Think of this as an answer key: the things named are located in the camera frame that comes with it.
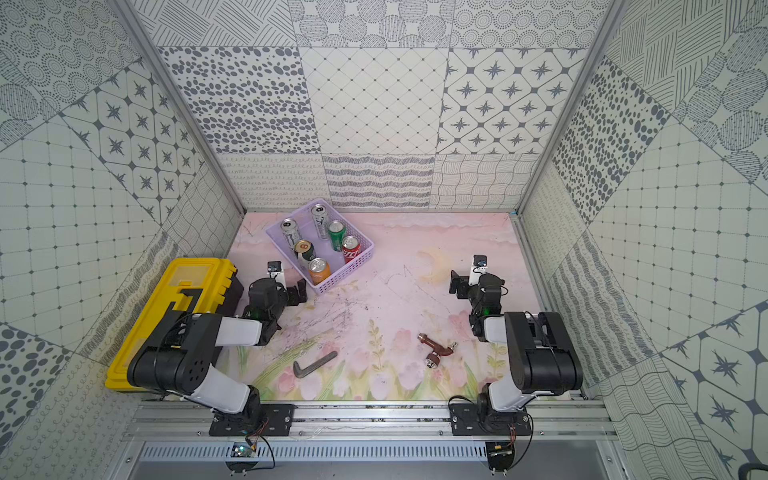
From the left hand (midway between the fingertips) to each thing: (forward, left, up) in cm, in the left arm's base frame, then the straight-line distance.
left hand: (288, 277), depth 94 cm
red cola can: (+9, -19, +4) cm, 22 cm away
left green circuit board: (-45, +2, -8) cm, 46 cm away
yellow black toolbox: (-11, +17, +11) cm, 23 cm away
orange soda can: (0, -11, +4) cm, 12 cm away
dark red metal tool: (-23, -46, -4) cm, 51 cm away
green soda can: (+16, -14, +5) cm, 22 cm away
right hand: (+3, -58, 0) cm, 58 cm away
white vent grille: (-45, -18, -7) cm, 49 cm away
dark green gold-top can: (+7, -5, +5) cm, 10 cm away
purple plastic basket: (+17, -6, -6) cm, 20 cm away
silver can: (+15, +1, +8) cm, 17 cm away
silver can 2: (+20, -8, +6) cm, 22 cm away
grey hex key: (-27, -8, -7) cm, 29 cm away
